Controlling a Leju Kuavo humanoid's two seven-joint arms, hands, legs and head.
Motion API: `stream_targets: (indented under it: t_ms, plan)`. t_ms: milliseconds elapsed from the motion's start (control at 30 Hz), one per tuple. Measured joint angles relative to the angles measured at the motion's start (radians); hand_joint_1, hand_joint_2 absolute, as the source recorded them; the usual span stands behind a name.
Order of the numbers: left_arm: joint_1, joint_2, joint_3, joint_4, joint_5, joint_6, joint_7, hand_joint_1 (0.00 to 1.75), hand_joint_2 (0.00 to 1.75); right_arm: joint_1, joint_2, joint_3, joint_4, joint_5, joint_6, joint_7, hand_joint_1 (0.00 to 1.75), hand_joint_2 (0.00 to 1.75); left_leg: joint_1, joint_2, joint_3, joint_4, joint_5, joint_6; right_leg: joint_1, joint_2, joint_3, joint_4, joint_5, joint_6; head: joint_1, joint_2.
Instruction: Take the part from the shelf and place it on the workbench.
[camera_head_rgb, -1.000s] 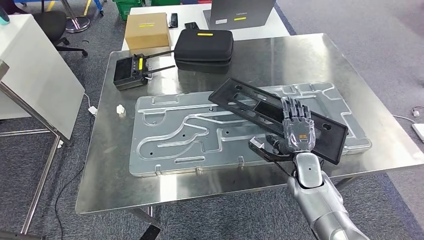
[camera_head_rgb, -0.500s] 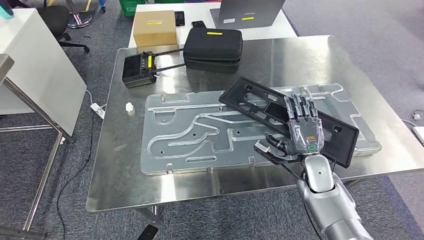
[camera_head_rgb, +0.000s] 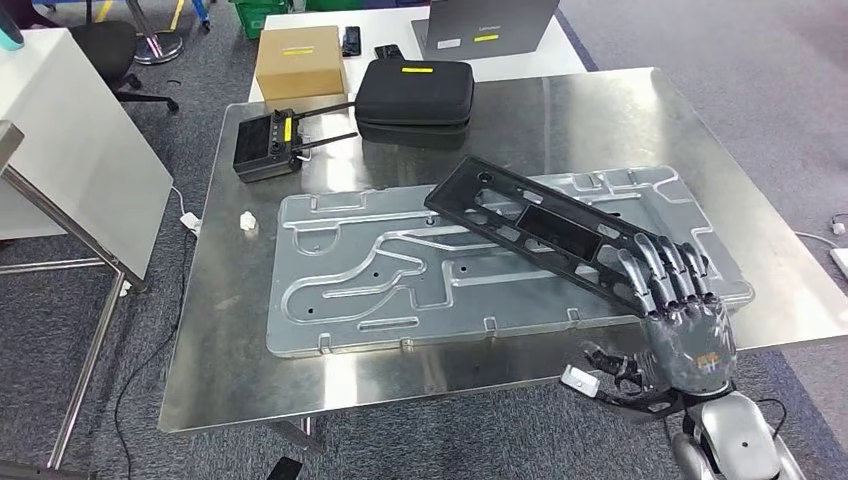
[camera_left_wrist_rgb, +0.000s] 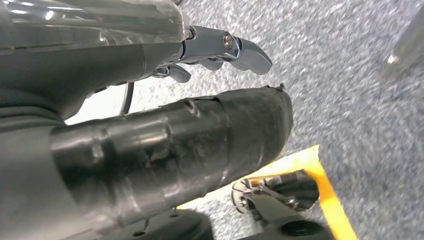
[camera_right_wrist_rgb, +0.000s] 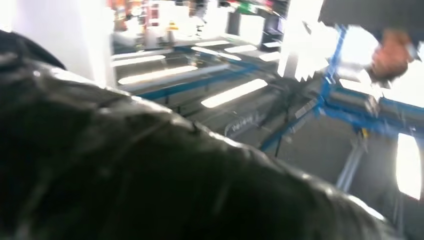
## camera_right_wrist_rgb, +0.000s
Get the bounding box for black film wrapped robot part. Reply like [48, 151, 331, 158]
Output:
[0, 29, 408, 240]

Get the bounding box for blue metal shelf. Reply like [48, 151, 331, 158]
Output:
[137, 24, 424, 153]

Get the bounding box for person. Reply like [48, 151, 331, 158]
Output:
[367, 28, 417, 82]

